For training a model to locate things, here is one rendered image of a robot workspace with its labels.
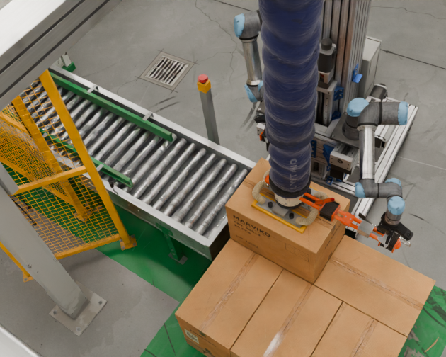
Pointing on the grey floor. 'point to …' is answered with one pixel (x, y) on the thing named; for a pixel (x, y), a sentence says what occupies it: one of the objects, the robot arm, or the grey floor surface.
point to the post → (208, 111)
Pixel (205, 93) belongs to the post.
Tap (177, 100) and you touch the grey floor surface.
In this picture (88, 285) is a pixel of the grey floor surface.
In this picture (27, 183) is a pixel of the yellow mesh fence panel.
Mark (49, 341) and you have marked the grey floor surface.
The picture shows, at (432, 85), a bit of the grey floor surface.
